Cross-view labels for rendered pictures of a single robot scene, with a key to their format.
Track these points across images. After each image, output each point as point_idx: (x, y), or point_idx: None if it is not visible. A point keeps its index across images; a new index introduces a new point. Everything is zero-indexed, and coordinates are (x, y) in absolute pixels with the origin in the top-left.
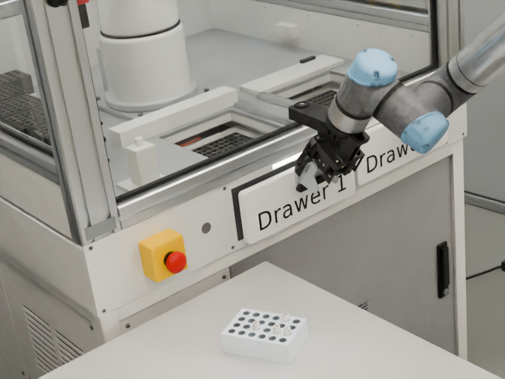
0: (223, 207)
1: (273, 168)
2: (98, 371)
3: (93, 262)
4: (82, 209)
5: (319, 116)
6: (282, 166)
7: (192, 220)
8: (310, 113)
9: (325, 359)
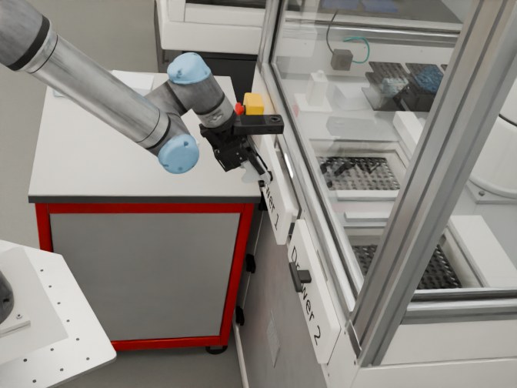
0: (272, 136)
1: (285, 156)
2: None
3: (255, 77)
4: (260, 44)
5: (245, 116)
6: (286, 163)
7: None
8: (256, 116)
9: (131, 158)
